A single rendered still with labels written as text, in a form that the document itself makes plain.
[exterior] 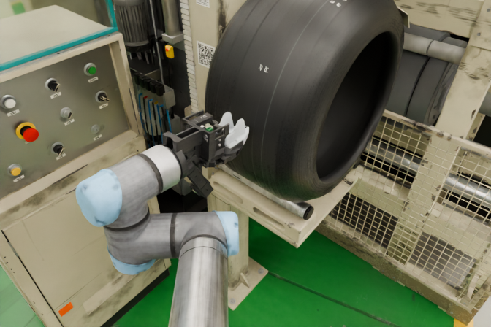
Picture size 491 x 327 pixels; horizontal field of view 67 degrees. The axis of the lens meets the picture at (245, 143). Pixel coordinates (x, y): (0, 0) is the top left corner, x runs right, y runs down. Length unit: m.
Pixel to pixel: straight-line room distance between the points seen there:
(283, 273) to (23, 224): 1.24
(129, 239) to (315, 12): 0.55
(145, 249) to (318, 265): 1.52
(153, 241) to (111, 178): 0.13
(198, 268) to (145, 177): 0.16
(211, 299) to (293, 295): 1.47
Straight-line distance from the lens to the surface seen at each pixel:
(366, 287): 2.06
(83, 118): 1.28
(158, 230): 0.63
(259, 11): 0.85
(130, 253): 0.65
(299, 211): 1.06
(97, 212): 0.57
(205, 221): 0.62
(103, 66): 1.26
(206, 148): 0.67
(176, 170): 0.63
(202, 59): 1.15
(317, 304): 1.96
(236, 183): 1.19
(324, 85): 0.75
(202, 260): 0.55
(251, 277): 1.99
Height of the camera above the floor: 1.70
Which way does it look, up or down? 39 degrees down
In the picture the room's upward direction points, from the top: straight up
